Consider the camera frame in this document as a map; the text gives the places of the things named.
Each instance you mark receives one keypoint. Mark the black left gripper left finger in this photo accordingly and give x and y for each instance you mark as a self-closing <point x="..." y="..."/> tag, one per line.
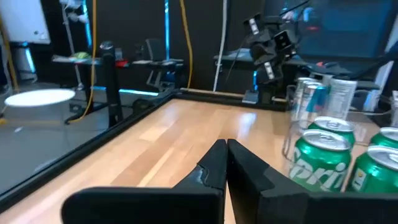
<point x="214" y="174"/>

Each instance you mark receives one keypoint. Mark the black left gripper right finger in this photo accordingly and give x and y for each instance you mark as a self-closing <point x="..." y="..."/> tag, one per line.
<point x="245" y="180"/>

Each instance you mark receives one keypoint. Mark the green Sprite soda can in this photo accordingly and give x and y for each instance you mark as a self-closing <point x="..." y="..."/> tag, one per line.
<point x="332" y="126"/>
<point x="320" y="168"/>
<point x="387" y="137"/>
<point x="376" y="174"/>

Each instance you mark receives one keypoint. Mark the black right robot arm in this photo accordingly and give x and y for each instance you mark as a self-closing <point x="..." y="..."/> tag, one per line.
<point x="264" y="90"/>

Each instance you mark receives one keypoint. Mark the dark grey side desk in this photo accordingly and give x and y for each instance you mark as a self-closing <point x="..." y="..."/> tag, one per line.
<point x="230" y="59"/>

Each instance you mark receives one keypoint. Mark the clear plastic bin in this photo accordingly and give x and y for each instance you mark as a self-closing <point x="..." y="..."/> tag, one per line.
<point x="363" y="102"/>
<point x="287" y="146"/>

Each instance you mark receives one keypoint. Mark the blue lit monitor screen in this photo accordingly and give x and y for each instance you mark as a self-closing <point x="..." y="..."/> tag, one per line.
<point x="342" y="31"/>

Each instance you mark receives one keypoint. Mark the blue light strip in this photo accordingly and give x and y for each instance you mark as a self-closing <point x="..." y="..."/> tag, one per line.
<point x="167" y="31"/>

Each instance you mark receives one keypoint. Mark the black office chair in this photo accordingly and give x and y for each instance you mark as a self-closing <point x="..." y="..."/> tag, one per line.
<point x="155" y="49"/>

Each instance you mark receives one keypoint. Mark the black background desk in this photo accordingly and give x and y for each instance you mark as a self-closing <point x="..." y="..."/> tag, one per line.
<point x="155" y="63"/>

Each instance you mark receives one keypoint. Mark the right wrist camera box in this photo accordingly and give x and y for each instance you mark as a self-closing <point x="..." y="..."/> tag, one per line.
<point x="283" y="40"/>

